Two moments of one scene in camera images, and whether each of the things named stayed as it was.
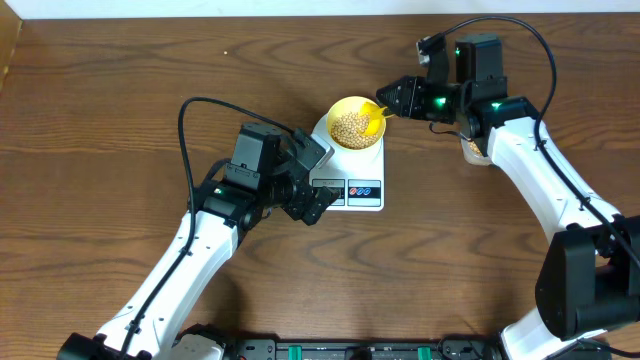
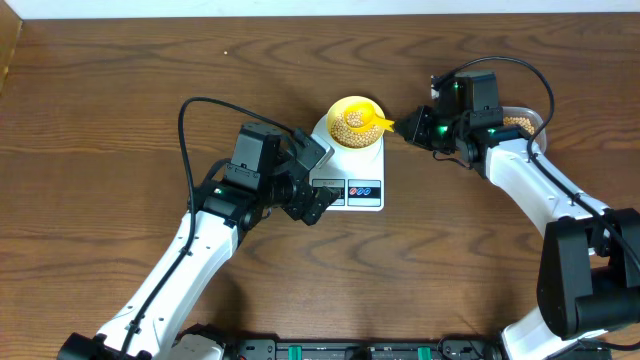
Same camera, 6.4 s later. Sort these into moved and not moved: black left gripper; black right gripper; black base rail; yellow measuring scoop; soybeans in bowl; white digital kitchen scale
Moved: yellow measuring scoop; black right gripper
Not moved: black base rail; black left gripper; soybeans in bowl; white digital kitchen scale
